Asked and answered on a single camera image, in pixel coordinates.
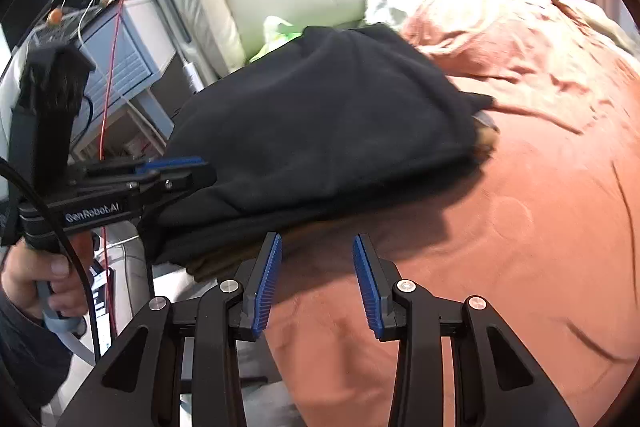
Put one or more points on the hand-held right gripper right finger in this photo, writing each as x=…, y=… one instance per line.
x=367, y=287

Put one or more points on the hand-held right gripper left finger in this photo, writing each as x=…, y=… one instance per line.
x=265, y=287

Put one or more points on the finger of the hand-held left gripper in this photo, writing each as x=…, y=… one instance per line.
x=175, y=187
x=170, y=165

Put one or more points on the black t-shirt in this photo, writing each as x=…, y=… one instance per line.
x=320, y=122

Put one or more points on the person's left forearm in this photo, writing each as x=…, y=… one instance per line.
x=30, y=357

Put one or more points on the person's left hand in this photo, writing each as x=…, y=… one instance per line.
x=22, y=279

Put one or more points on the grey nightstand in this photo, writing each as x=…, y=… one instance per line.
x=130, y=52

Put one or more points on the orange blanket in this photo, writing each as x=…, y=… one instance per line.
x=475, y=232

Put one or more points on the light green cloth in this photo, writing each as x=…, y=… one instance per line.
x=272, y=37

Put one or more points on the cream duvet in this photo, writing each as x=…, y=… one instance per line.
x=600, y=17

